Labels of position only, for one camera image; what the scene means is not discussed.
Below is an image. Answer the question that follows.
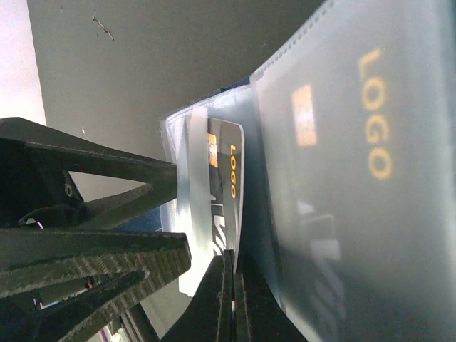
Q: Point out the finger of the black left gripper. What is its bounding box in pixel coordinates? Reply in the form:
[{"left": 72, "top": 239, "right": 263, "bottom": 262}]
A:
[
  {"left": 1, "top": 229, "right": 191, "bottom": 341},
  {"left": 1, "top": 118, "right": 177, "bottom": 228}
]

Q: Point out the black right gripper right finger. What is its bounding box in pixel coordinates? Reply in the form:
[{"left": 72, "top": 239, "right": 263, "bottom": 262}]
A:
[{"left": 234, "top": 254, "right": 306, "bottom": 342}]

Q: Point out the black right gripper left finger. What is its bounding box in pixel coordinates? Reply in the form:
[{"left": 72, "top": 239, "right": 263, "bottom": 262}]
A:
[{"left": 161, "top": 250, "right": 233, "bottom": 342}]

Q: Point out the blue leather card holder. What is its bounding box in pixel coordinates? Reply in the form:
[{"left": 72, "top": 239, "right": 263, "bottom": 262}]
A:
[{"left": 162, "top": 1, "right": 455, "bottom": 341}]

